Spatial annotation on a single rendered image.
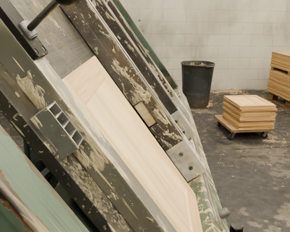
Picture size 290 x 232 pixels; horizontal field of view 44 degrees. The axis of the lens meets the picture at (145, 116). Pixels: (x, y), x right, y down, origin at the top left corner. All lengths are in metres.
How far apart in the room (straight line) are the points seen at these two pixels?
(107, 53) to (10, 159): 0.76
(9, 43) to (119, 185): 0.26
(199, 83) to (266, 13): 2.10
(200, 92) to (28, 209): 5.09
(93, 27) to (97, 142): 0.56
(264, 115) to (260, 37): 2.80
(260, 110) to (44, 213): 3.92
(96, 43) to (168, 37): 5.23
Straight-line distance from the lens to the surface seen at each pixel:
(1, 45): 0.54
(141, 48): 1.64
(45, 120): 0.50
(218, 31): 6.50
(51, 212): 0.33
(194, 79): 5.29
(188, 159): 1.13
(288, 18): 7.02
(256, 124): 4.21
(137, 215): 0.58
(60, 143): 0.50
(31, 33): 0.54
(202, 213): 0.99
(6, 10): 0.55
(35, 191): 0.33
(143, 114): 1.08
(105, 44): 1.05
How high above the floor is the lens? 1.41
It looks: 17 degrees down
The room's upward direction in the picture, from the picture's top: 1 degrees clockwise
